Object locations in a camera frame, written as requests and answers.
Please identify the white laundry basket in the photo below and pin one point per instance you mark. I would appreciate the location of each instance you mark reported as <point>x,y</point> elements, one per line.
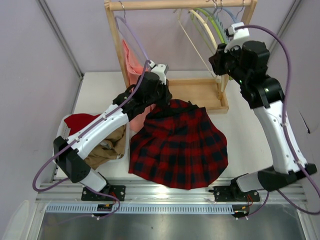
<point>64,131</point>

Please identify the red garment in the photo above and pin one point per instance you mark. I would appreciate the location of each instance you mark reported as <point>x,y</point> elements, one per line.
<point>76,122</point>

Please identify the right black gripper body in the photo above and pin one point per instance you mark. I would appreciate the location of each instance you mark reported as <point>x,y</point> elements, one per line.
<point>216,63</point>

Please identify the green hanger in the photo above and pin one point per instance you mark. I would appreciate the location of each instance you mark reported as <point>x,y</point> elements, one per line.
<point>196,10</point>

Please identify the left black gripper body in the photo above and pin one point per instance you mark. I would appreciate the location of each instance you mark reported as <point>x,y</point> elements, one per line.
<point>164,94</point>

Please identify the blue hanger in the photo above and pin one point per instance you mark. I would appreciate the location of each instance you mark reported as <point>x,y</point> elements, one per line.
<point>235,17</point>

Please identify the cream hanger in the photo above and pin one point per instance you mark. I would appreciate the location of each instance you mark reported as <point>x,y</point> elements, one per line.
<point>196,39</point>

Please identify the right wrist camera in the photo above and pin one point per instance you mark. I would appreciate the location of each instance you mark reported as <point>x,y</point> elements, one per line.
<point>239,35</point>

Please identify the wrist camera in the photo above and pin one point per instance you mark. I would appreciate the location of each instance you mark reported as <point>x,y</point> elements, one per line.
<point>160,70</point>
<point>239,35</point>

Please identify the teal hanger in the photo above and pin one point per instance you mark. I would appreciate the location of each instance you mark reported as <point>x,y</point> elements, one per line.
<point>216,23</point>

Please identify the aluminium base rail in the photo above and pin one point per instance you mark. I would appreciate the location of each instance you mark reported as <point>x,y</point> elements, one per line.
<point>135,196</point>

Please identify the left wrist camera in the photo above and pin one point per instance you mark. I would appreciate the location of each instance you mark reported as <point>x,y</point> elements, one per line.
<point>160,70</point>

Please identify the red plaid skirt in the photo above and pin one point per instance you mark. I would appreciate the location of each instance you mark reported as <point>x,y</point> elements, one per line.
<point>178,147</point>

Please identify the wooden clothes rack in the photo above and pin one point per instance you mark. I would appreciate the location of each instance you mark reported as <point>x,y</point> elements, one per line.
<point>205,92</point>

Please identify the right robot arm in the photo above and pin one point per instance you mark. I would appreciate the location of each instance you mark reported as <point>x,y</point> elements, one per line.
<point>264,95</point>

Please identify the tan garment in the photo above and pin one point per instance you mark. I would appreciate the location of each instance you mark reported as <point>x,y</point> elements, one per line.
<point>111,148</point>

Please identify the pink skirt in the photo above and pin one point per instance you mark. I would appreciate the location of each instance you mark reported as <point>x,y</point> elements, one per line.
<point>134,69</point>

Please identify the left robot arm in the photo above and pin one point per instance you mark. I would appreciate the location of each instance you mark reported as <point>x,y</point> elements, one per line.
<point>69,154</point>

